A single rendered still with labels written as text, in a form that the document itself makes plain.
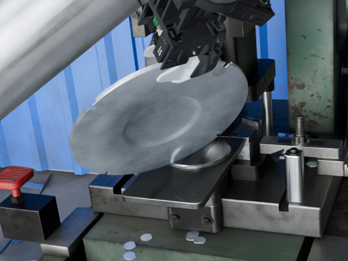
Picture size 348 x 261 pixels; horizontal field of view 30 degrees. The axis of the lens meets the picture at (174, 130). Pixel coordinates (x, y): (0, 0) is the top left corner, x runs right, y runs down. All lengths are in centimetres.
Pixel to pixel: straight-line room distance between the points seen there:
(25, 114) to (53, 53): 245
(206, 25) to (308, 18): 58
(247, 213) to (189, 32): 48
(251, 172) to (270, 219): 10
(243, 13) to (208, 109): 26
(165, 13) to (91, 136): 28
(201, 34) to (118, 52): 186
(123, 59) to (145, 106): 168
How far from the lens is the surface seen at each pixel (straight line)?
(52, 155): 298
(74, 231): 125
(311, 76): 137
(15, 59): 48
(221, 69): 94
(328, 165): 122
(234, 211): 117
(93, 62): 269
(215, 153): 114
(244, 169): 121
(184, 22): 75
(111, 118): 93
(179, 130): 105
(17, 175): 124
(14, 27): 48
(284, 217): 115
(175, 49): 76
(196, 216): 116
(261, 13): 82
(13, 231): 128
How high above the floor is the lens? 127
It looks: 23 degrees down
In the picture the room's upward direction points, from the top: 6 degrees counter-clockwise
